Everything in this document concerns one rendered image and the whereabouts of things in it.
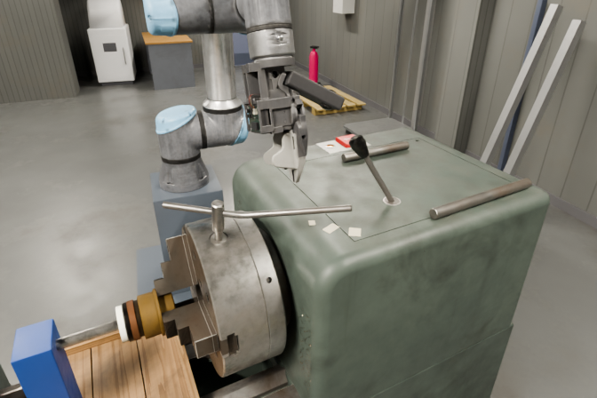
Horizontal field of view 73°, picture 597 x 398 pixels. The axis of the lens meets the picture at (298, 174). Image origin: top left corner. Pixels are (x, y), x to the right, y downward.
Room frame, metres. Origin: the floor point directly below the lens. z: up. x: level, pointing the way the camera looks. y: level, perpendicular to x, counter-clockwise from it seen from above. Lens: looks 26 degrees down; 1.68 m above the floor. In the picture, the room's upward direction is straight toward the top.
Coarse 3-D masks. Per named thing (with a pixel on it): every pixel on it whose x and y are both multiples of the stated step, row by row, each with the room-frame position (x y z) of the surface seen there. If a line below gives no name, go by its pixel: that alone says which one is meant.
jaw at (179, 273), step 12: (168, 240) 0.67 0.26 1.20; (180, 240) 0.68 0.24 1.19; (168, 252) 0.68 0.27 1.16; (180, 252) 0.66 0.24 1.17; (168, 264) 0.64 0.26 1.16; (180, 264) 0.65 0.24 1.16; (192, 264) 0.65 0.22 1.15; (168, 276) 0.63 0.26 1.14; (180, 276) 0.63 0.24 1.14; (192, 276) 0.64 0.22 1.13; (156, 288) 0.61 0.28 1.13; (168, 288) 0.61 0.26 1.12; (180, 288) 0.62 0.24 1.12
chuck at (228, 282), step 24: (192, 240) 0.63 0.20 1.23; (240, 240) 0.62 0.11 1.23; (216, 264) 0.57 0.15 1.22; (240, 264) 0.58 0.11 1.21; (192, 288) 0.72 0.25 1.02; (216, 288) 0.54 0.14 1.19; (240, 288) 0.55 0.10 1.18; (216, 312) 0.51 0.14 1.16; (240, 312) 0.52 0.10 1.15; (264, 312) 0.54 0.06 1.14; (240, 336) 0.51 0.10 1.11; (264, 336) 0.53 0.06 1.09; (216, 360) 0.55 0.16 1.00; (240, 360) 0.51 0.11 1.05; (264, 360) 0.55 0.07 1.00
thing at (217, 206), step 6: (216, 204) 0.61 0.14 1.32; (222, 204) 0.61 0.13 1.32; (216, 210) 0.60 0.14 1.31; (222, 210) 0.61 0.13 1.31; (216, 216) 0.61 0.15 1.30; (222, 216) 0.61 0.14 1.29; (216, 222) 0.61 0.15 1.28; (222, 222) 0.61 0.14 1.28; (216, 228) 0.61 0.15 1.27; (222, 228) 0.62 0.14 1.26; (216, 234) 0.62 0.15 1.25; (216, 240) 0.62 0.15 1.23
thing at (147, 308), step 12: (132, 300) 0.59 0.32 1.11; (144, 300) 0.58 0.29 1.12; (156, 300) 0.58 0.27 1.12; (168, 300) 0.59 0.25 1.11; (132, 312) 0.56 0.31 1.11; (144, 312) 0.56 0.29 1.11; (156, 312) 0.56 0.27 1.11; (132, 324) 0.54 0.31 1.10; (144, 324) 0.55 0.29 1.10; (156, 324) 0.55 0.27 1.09; (132, 336) 0.54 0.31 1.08
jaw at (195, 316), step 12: (168, 312) 0.57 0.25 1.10; (180, 312) 0.57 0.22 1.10; (192, 312) 0.57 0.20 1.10; (204, 312) 0.57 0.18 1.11; (168, 324) 0.54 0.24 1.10; (180, 324) 0.54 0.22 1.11; (192, 324) 0.54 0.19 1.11; (204, 324) 0.54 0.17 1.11; (168, 336) 0.54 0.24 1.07; (180, 336) 0.52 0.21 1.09; (192, 336) 0.51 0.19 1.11; (204, 336) 0.51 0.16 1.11; (216, 336) 0.51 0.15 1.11; (228, 336) 0.51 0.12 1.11; (204, 348) 0.50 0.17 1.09; (216, 348) 0.51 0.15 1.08; (228, 348) 0.50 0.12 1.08
